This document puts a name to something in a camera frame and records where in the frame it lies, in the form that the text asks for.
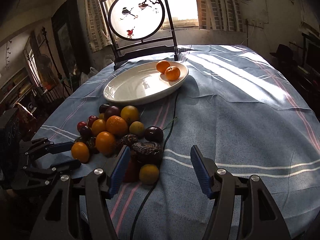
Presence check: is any red cherry tomato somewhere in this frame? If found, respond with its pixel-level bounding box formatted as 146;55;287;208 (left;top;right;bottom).
76;121;87;132
87;115;99;128

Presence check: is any small orange tangerine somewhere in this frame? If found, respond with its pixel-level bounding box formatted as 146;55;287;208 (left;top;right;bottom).
95;132;116;155

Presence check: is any small green yellow fruit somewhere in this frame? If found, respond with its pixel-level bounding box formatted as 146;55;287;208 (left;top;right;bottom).
129;121;145;138

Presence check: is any dark wrinkled passion fruit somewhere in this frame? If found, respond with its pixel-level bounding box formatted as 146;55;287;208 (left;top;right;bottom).
131;142;163;167

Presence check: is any large orange mandarin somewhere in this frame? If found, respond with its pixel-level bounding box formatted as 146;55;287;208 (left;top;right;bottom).
164;66;181;81

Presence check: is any dark red plum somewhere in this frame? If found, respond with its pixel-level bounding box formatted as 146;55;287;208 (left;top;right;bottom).
104;106;121;121

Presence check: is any yellow orange fruit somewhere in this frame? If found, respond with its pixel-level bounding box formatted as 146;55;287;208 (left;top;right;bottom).
120;106;140;125

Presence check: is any dark framed painting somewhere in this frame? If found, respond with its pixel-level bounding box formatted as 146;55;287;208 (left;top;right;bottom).
51;0;91;76

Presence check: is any blue striped tablecloth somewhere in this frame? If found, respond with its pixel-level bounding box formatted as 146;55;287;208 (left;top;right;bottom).
32;44;320;240

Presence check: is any white oval plate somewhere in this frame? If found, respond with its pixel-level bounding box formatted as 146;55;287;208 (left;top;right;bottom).
103;61;189;106

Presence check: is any left checkered curtain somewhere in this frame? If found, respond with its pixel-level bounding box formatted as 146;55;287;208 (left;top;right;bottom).
84;0;111;53

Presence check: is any checkered curtain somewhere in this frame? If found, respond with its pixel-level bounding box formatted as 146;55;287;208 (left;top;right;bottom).
196;0;244;32
84;0;111;53

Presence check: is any round bird screen stand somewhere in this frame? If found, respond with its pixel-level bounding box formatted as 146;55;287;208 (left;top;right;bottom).
100;0;178;70

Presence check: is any right checkered curtain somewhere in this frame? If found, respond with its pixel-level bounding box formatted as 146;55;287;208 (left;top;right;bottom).
196;0;244;32

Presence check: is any black cable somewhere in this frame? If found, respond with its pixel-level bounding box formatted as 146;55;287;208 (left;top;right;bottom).
128;89;180;240

